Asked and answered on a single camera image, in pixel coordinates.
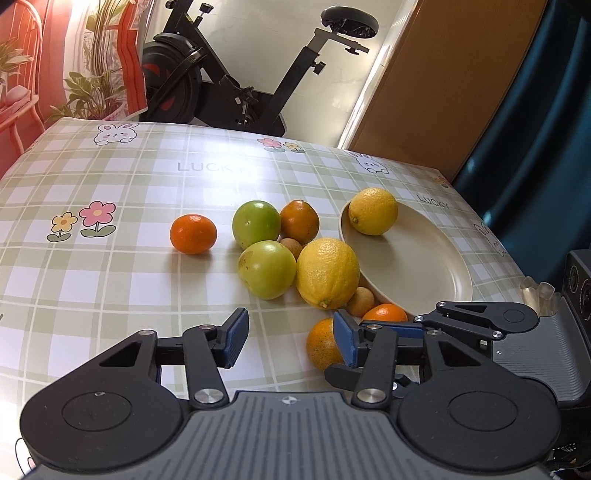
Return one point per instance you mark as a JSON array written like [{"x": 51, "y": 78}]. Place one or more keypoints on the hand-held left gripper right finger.
[{"x": 346, "y": 339}]

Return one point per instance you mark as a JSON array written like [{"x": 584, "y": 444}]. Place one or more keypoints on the dark teal curtain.
[{"x": 531, "y": 138}]

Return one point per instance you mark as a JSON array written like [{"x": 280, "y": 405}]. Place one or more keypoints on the dark orange with stem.
[{"x": 300, "y": 220}]

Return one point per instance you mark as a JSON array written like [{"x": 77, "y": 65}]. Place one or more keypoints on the beige oval plate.
[{"x": 415, "y": 263}]

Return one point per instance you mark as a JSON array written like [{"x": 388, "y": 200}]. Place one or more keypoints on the small orange mandarin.
[{"x": 385, "y": 314}]

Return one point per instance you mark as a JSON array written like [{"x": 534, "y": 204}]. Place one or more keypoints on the bright orange mandarin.
[{"x": 193, "y": 233}]

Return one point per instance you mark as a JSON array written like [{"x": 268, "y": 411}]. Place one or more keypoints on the yellowish green apple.
[{"x": 267, "y": 270}]

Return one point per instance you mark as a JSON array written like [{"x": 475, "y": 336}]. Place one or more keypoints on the brown wooden door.
[{"x": 438, "y": 92}]

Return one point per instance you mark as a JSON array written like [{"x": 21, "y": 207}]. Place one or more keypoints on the speckled brownish orange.
[{"x": 322, "y": 344}]

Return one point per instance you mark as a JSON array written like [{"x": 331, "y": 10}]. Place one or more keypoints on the yellow lemon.
[
  {"x": 373, "y": 211},
  {"x": 328, "y": 272}
]

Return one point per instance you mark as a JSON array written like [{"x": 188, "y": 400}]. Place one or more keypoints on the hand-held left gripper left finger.
[{"x": 233, "y": 339}]

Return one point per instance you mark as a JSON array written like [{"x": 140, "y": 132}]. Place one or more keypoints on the brown kiwi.
[
  {"x": 291, "y": 248},
  {"x": 360, "y": 301}
]

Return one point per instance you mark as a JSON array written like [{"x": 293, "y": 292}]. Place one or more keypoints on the green plaid tablecloth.
[{"x": 115, "y": 277}]

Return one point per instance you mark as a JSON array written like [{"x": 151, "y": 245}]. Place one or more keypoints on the black exercise bike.
[{"x": 184, "y": 87}]

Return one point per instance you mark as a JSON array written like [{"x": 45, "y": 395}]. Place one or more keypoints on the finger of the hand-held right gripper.
[
  {"x": 341, "y": 376},
  {"x": 461, "y": 318}
]

